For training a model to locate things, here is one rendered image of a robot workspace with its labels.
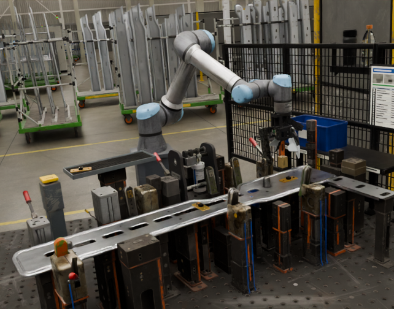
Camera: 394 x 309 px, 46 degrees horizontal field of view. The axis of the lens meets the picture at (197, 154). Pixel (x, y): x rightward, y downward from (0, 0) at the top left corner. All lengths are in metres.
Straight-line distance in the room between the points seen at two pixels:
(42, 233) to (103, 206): 0.24
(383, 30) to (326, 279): 2.37
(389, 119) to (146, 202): 1.22
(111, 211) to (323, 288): 0.86
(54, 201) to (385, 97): 1.56
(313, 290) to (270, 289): 0.16
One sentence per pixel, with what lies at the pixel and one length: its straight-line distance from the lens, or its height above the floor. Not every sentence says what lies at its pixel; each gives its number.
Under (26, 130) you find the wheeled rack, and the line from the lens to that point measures 7.88.
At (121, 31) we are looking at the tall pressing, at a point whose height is 1.65.
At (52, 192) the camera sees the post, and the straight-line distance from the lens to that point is 1.90.
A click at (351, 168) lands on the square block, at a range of 2.15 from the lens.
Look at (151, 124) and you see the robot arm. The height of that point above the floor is 1.24.
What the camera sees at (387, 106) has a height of 1.26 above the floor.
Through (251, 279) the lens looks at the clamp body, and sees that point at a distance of 1.83.
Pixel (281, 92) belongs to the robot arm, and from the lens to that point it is 1.95.
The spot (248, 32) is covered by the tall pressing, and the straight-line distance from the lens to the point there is 9.54.
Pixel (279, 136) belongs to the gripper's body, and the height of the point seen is 1.22.
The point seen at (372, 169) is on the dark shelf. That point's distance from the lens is 2.20.
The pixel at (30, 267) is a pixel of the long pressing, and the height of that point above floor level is 1.00.
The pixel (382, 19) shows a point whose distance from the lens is 3.88.
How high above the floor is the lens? 1.71
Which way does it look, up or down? 16 degrees down
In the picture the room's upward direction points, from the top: 4 degrees counter-clockwise
